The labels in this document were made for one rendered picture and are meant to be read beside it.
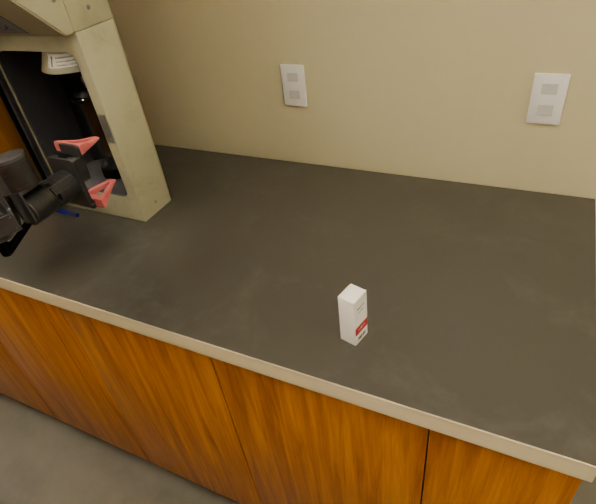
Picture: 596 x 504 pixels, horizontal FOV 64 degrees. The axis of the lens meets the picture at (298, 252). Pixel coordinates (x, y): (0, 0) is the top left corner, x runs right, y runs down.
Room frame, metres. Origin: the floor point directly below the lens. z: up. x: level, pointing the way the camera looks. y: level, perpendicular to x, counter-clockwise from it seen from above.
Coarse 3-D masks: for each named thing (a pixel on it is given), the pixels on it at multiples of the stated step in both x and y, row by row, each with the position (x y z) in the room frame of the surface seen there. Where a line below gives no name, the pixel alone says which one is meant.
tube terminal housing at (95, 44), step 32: (64, 0) 1.07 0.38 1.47; (96, 0) 1.14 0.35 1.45; (96, 32) 1.12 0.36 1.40; (96, 64) 1.09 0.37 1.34; (128, 64) 1.31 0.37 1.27; (96, 96) 1.08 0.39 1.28; (128, 96) 1.14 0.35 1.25; (128, 128) 1.11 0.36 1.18; (128, 160) 1.08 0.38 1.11; (128, 192) 1.08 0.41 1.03; (160, 192) 1.14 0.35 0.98
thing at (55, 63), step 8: (48, 56) 1.17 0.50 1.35; (56, 56) 1.16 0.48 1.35; (64, 56) 1.15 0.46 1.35; (72, 56) 1.15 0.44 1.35; (48, 64) 1.16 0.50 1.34; (56, 64) 1.15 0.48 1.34; (64, 64) 1.15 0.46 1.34; (72, 64) 1.15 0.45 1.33; (48, 72) 1.16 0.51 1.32; (56, 72) 1.15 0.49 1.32; (64, 72) 1.14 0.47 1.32; (72, 72) 1.14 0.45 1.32
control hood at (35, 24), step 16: (0, 0) 0.99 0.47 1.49; (16, 0) 0.99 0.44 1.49; (32, 0) 1.01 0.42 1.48; (48, 0) 1.04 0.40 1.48; (16, 16) 1.03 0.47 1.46; (32, 16) 1.01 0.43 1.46; (48, 16) 1.03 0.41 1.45; (64, 16) 1.06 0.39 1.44; (32, 32) 1.08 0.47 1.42; (48, 32) 1.06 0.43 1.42; (64, 32) 1.05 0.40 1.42
